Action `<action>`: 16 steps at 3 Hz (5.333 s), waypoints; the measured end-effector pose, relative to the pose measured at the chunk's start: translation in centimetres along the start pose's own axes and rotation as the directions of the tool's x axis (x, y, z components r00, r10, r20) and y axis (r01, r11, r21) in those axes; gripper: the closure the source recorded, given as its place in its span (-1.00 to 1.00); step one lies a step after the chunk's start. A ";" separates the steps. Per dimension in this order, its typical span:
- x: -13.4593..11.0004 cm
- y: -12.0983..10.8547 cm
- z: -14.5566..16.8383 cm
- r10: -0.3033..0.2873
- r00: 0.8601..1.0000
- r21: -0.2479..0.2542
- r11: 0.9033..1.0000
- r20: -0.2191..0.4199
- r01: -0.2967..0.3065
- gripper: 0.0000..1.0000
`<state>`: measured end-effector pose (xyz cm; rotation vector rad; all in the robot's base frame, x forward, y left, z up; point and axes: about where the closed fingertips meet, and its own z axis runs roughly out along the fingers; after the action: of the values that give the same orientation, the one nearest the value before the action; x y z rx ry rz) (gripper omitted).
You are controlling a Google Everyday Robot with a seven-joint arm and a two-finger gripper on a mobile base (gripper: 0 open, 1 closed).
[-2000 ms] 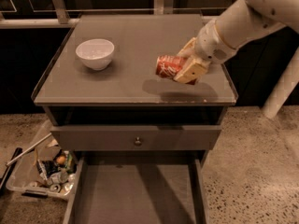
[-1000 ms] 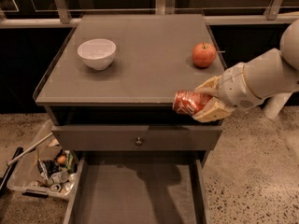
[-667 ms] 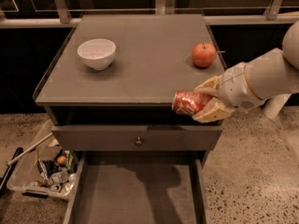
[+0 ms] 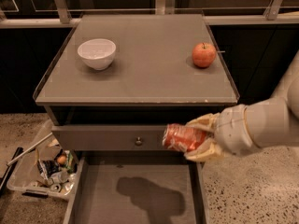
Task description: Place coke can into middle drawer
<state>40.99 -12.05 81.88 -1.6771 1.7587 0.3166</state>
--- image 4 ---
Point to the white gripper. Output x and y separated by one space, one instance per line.
232 129

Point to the red coke can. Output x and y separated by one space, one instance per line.
183 138

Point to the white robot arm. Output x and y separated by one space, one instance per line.
275 121

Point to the round metal drawer knob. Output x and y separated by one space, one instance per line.
138 141

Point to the grey top drawer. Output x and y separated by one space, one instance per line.
109 137

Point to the grey drawer cabinet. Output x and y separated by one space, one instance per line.
152 80

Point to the open grey middle drawer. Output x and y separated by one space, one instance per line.
137 192

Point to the red apple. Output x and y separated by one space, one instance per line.
203 55

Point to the white ceramic bowl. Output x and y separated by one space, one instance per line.
98 54

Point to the orange round item in bin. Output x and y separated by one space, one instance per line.
61 159

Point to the grey metal rod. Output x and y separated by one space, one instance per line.
32 147

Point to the clear plastic bin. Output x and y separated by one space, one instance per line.
26 177

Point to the black snack bag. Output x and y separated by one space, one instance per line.
47 168

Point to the metal window railing frame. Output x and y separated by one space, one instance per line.
67 13

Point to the black tool handle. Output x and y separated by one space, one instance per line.
10 167

